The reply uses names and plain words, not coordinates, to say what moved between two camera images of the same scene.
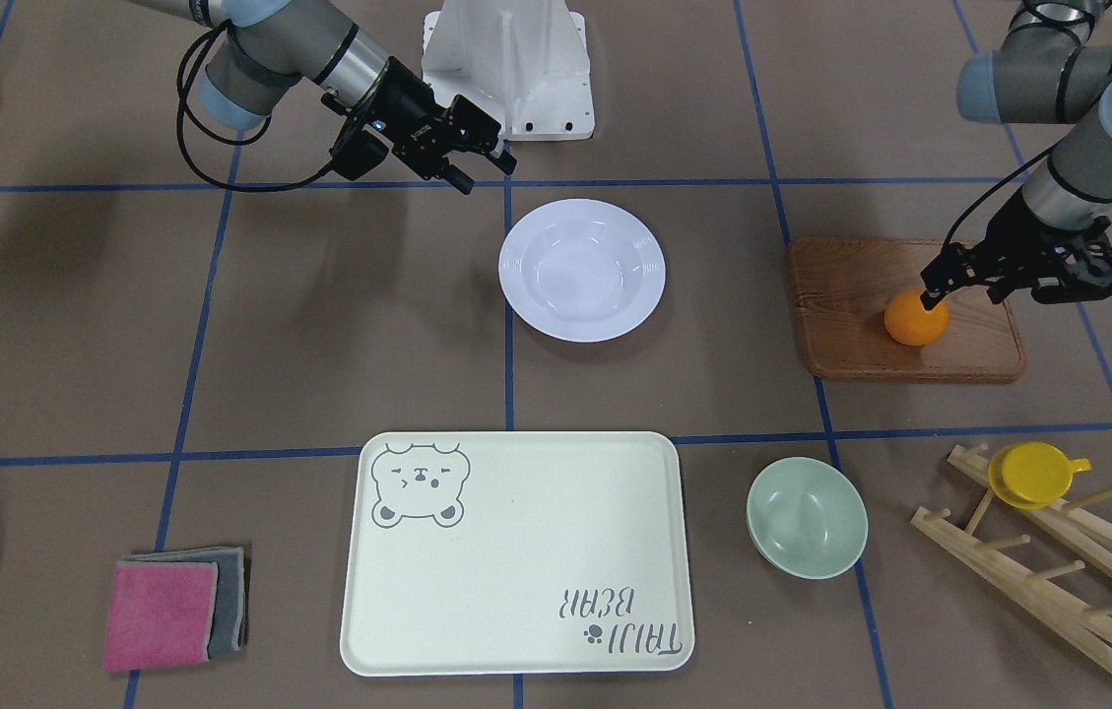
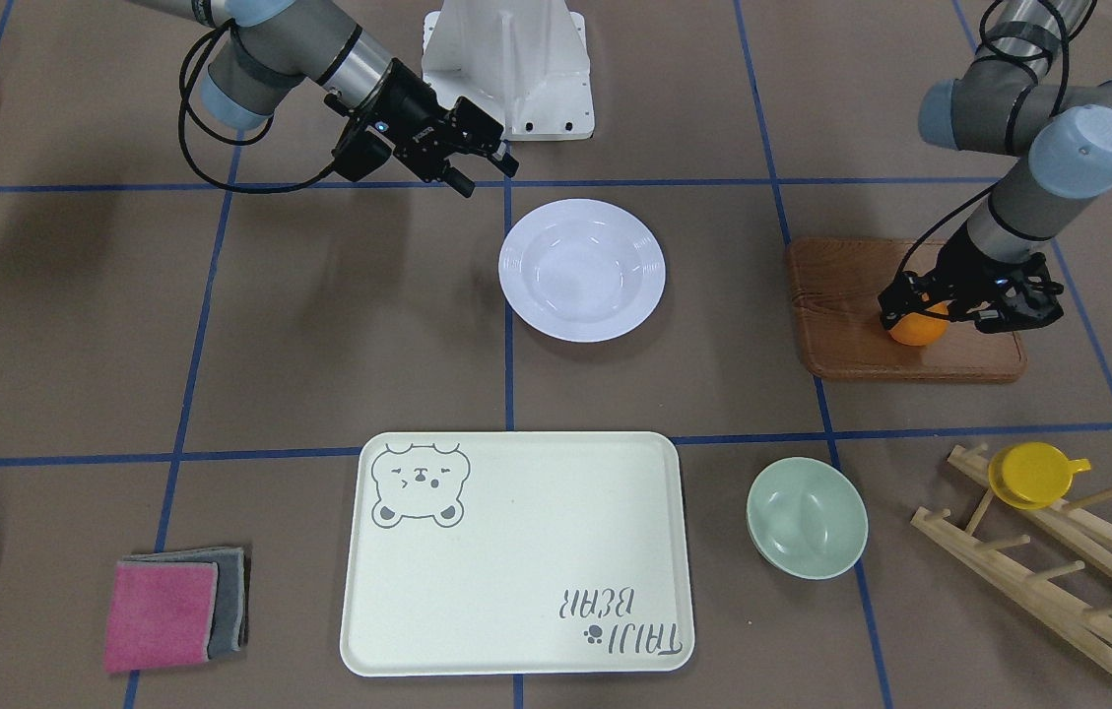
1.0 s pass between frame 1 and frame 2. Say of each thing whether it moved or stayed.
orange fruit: stayed
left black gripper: moved
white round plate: stayed
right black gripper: stayed
